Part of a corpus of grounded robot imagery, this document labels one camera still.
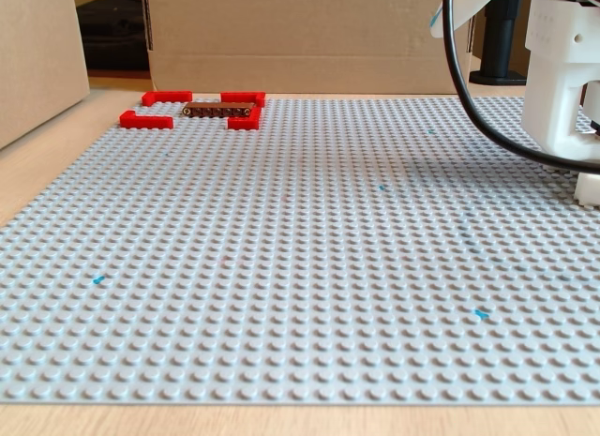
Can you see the brown lego beam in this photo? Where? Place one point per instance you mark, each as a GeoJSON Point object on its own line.
{"type": "Point", "coordinates": [215, 111]}

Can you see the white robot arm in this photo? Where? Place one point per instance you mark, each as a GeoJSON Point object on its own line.
{"type": "Point", "coordinates": [553, 103]}

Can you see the grey lego baseplate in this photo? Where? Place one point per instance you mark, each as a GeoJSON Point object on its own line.
{"type": "Point", "coordinates": [281, 267]}

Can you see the black monitor stand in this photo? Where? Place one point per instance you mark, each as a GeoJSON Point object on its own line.
{"type": "Point", "coordinates": [499, 42]}

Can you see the red L-shaped lego beam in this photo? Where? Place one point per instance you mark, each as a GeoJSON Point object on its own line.
{"type": "Point", "coordinates": [244, 123]}
{"type": "Point", "coordinates": [239, 97]}
{"type": "Point", "coordinates": [145, 122]}
{"type": "Point", "coordinates": [169, 97]}

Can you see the blue-tipped white gripper finger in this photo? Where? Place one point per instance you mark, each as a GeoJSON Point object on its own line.
{"type": "Point", "coordinates": [473, 0]}

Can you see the large cardboard box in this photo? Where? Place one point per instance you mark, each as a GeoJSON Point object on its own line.
{"type": "Point", "coordinates": [304, 42]}

